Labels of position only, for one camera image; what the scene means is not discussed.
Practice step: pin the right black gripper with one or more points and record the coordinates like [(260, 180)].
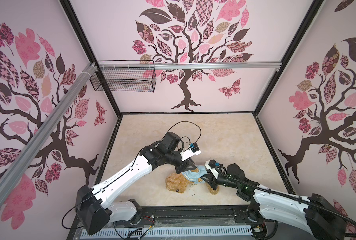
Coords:
[(212, 180)]

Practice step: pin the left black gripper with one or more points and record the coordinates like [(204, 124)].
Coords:
[(184, 164)]

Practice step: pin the light blue bear hoodie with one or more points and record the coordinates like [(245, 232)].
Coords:
[(195, 175)]

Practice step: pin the brown plush teddy bear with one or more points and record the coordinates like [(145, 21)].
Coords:
[(178, 183)]

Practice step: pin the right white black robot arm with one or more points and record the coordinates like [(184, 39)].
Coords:
[(314, 214)]

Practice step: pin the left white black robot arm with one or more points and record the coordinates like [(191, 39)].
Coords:
[(96, 206)]

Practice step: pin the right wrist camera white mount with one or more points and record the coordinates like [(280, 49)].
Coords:
[(214, 168)]

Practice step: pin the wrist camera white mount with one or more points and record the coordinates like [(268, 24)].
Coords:
[(192, 150), (214, 168)]

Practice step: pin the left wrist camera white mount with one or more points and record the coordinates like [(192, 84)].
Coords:
[(192, 150)]

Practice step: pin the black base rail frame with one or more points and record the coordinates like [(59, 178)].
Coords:
[(194, 216)]

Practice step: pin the white slotted cable duct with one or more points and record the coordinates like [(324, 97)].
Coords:
[(167, 232)]

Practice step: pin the black wire basket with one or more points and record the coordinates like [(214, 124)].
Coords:
[(125, 76)]

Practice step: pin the aluminium rail back wall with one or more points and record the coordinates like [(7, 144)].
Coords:
[(187, 66)]

